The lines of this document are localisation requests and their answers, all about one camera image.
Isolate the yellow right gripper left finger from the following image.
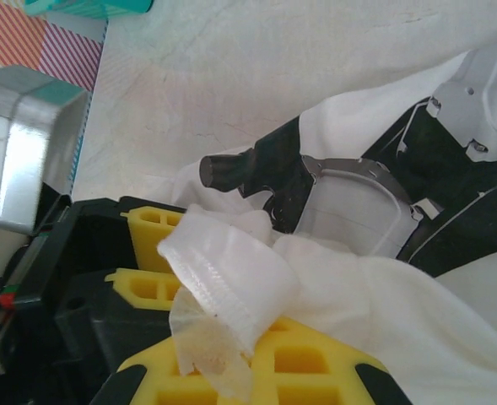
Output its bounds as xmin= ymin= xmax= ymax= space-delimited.
xmin=95 ymin=335 xmax=253 ymax=405

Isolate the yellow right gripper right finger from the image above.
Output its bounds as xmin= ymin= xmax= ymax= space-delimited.
xmin=251 ymin=315 xmax=410 ymax=405

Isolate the white t-shirt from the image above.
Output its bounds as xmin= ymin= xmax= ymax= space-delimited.
xmin=157 ymin=33 xmax=497 ymax=405

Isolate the teal plastic basket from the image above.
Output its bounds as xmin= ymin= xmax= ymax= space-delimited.
xmin=23 ymin=0 xmax=154 ymax=20

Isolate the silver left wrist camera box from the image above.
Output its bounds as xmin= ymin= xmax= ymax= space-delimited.
xmin=0 ymin=65 xmax=89 ymax=233

